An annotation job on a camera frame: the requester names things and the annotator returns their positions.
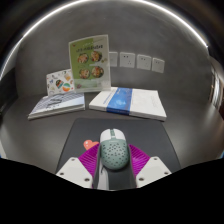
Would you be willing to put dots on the white and green computer mouse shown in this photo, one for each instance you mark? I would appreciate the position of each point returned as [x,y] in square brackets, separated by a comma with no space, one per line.
[114,151]

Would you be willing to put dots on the grey striped booklet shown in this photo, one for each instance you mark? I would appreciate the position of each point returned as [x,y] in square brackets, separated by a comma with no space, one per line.
[56,105]

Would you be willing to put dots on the green menu sign stand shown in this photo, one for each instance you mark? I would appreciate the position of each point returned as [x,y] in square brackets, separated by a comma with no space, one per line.
[89,63]

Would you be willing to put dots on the white book with blue band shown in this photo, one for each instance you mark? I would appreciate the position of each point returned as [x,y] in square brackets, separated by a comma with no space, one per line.
[140,103]

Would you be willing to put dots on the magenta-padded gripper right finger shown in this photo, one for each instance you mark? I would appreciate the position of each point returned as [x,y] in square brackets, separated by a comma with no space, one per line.
[151,171]

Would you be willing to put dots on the small white illustrated card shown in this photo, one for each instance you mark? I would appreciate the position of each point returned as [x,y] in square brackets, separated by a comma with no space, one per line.
[58,82]

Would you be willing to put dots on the black framed glass door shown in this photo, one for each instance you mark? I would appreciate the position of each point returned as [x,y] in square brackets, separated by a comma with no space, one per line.
[217,90]

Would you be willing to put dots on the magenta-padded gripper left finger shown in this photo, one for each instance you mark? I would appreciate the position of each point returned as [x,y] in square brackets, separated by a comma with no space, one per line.
[75,171]

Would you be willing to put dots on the black mouse pad with print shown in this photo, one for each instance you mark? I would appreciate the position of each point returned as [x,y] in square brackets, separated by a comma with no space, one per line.
[150,136]

